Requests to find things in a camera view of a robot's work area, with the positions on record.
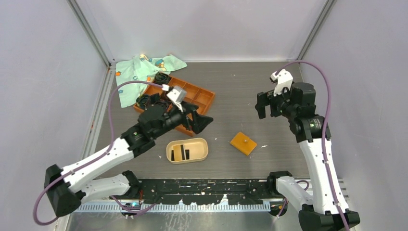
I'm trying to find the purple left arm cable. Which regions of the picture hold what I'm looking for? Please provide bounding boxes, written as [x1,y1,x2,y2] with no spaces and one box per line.
[33,80,171,226]

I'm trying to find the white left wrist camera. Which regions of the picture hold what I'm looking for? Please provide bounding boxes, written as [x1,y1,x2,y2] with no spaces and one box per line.
[166,86,187,112]

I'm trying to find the white slotted cable duct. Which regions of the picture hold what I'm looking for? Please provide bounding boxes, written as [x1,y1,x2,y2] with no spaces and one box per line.
[75,201,270,213]

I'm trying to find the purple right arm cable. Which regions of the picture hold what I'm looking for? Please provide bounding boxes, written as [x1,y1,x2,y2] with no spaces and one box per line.
[275,60,351,231]

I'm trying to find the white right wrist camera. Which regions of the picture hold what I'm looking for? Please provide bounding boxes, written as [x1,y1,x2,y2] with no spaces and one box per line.
[270,69,293,96]

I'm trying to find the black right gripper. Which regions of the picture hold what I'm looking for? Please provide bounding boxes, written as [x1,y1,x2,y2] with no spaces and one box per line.
[255,83,297,119]

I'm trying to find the orange leather card holder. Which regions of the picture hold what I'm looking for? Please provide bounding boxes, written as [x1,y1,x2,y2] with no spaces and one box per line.
[230,132,257,156]

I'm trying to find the black rolled belt top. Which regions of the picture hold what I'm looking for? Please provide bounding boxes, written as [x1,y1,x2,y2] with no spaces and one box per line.
[153,72,172,85]

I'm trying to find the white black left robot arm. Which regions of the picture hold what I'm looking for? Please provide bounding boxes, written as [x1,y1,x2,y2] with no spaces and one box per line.
[44,102,213,218]

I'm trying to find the black rolled belt left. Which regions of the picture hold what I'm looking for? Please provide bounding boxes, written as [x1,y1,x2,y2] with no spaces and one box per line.
[136,94,151,111]

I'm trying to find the black rolled belt large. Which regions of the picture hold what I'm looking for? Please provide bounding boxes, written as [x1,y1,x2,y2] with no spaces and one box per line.
[149,93,170,110]

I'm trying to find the cream oval plastic tray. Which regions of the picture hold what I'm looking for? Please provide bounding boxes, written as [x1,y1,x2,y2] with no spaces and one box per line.
[166,138,209,164]

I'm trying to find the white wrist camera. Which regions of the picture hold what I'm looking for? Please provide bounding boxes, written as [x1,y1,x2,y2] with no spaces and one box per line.
[270,69,293,96]
[166,86,187,112]

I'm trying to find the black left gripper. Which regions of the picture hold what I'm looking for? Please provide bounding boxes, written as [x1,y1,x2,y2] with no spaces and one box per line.
[152,100,213,139]

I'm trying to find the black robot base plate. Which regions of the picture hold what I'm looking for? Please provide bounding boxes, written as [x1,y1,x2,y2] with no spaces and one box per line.
[115,179,283,205]

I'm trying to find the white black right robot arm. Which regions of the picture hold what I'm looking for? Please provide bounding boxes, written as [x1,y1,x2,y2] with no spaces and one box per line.
[255,82,360,231]

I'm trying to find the green patterned cloth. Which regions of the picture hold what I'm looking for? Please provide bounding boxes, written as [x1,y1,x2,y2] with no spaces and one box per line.
[115,54,187,108]

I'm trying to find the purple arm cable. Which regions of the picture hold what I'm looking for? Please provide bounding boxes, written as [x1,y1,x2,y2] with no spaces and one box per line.
[275,60,351,231]
[33,80,171,226]

